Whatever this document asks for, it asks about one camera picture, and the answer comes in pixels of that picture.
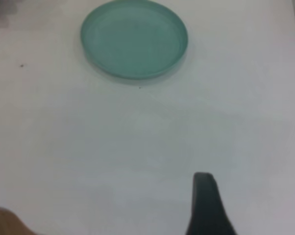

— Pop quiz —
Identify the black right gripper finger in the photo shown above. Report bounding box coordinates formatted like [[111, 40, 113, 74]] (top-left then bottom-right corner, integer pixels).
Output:
[[185, 172, 238, 235]]

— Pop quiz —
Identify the green round plate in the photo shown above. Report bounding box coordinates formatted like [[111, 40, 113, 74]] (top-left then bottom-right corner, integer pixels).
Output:
[[80, 0, 189, 80]]

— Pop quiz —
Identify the tan blurred rounded object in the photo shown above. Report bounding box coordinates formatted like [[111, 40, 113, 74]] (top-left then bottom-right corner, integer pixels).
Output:
[[0, 205, 40, 235]]

